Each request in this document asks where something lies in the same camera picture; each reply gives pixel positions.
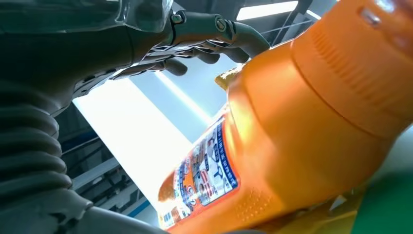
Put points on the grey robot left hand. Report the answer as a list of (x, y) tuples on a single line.
[(80, 48)]

